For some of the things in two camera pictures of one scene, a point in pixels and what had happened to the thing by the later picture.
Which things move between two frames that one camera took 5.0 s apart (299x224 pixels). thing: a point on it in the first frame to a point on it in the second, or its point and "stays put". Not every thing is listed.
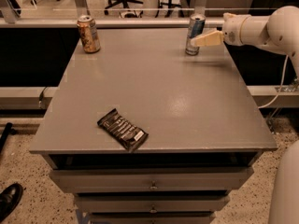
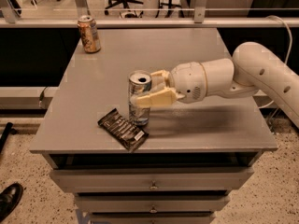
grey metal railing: (107, 22) stays put
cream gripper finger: (214, 37) to (163, 97)
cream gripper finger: (227, 16) to (160, 80)
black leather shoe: (9, 198) stays put
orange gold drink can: (87, 26) stays put
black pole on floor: (5, 135) stays put
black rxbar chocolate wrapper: (121, 130) stays put
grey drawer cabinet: (205, 128) stays put
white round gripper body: (233, 29) to (188, 81)
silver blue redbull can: (195, 29) to (139, 83)
